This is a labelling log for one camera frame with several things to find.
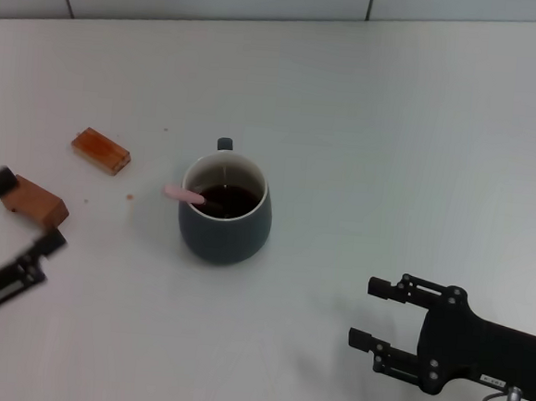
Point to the dark coffee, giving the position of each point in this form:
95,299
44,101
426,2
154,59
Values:
240,203

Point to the grey ceramic cup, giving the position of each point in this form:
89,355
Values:
223,243

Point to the orange stained wooden block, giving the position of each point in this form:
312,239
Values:
100,150

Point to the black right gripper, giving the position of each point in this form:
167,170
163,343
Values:
479,352

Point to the brown wooden block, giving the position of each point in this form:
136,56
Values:
36,201

